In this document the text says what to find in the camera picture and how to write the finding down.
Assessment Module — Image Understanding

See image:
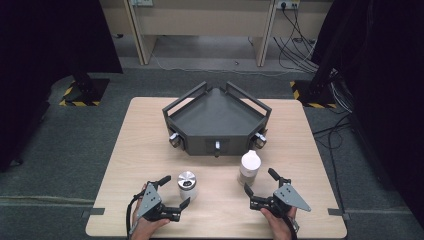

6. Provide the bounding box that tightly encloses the black stand base striped tape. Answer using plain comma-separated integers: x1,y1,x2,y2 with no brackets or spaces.
289,79,338,110
58,72,111,108

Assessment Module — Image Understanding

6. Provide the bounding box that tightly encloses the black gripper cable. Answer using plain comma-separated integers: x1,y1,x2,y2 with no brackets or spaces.
125,192,145,240
283,215,300,240

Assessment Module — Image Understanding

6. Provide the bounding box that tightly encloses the dark table edge bracket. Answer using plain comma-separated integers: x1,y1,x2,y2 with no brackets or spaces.
327,207,352,222
81,207,106,220

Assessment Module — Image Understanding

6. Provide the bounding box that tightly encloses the glass jar with silver lid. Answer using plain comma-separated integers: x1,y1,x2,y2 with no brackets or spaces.
176,170,199,202

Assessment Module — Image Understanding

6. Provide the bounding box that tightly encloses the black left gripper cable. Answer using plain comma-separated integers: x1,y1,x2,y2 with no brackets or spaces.
125,192,145,240

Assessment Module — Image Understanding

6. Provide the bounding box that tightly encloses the black floor cable loop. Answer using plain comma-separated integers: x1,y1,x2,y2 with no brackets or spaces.
312,112,353,214

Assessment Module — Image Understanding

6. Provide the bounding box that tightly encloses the dark grey corner shelf rack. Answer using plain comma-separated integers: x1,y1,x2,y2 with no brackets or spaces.
162,80,273,159

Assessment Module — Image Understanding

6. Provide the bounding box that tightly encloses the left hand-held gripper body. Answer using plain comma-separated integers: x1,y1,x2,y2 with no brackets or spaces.
134,180,183,224

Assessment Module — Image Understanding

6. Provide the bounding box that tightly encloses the person's left hand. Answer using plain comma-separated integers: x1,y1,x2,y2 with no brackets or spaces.
130,184,172,240

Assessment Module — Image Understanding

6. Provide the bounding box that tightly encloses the dark curtain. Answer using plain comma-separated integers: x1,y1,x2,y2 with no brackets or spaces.
310,0,424,231
0,0,124,173

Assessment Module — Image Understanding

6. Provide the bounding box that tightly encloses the beige wooden desk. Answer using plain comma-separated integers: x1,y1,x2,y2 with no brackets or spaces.
99,0,334,68

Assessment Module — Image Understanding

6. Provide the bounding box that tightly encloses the white wall socket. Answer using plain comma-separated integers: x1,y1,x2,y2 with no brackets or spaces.
276,0,301,10

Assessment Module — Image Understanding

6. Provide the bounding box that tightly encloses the person's right hand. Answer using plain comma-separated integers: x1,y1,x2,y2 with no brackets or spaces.
259,205,298,240

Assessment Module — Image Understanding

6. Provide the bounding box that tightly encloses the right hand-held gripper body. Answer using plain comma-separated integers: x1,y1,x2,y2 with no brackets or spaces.
249,181,312,218

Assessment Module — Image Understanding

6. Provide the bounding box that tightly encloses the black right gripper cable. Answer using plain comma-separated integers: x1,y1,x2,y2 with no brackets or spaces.
283,215,300,240

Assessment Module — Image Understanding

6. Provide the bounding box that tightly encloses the bundle of white cables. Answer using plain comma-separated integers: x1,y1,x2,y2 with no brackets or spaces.
327,68,355,115

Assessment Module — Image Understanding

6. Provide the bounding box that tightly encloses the bundle of black floor cables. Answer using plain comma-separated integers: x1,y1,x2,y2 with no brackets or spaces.
272,3,319,74

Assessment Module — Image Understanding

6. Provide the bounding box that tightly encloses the clear bottle with white cap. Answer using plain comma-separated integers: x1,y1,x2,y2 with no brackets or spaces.
236,149,262,187

